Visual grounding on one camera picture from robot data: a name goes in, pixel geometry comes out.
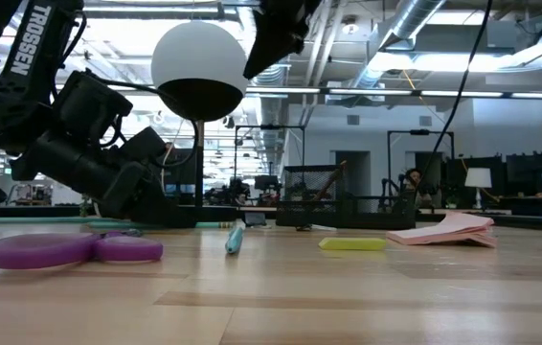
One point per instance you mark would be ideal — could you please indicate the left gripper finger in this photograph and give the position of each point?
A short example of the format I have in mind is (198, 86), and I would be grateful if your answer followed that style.
(151, 211)
(186, 221)

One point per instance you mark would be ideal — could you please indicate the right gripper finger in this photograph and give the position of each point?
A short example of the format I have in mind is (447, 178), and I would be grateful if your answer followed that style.
(278, 43)

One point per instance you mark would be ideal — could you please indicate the teal pen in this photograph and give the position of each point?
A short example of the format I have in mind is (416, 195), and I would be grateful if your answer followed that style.
(234, 239)

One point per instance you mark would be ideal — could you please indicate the small yellow sticky notes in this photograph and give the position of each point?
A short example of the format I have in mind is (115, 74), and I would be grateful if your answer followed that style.
(352, 244)

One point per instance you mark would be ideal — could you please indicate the pink sticky note pad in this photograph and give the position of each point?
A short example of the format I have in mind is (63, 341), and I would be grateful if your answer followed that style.
(443, 230)

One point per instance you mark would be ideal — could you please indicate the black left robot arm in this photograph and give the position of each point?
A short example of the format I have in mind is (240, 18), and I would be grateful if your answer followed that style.
(31, 43)

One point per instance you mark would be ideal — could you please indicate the black background robot arm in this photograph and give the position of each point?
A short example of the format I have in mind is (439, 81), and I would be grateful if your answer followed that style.
(241, 189)

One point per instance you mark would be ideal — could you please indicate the black mesh desk organizer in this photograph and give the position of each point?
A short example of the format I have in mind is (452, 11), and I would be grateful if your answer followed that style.
(376, 215)

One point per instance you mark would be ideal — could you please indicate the black background monitor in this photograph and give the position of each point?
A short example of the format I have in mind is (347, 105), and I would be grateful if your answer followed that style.
(187, 175)

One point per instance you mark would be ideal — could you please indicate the seated person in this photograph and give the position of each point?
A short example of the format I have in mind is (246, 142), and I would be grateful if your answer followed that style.
(413, 176)

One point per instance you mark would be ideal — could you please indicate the small white shade lamp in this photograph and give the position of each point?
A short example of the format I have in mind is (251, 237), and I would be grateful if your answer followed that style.
(478, 178)

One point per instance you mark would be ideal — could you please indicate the black background screen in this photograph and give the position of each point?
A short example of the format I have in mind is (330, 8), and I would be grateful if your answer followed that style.
(498, 165)

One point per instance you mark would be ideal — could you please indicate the dark blue storage cabinet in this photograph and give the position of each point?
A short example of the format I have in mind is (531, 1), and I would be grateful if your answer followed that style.
(534, 172)

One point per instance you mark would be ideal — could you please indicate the black aluminium rig frame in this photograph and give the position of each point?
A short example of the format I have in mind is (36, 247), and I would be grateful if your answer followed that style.
(31, 211)

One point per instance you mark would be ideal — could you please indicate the black background rig frame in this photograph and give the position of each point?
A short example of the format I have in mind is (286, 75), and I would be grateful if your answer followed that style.
(419, 132)

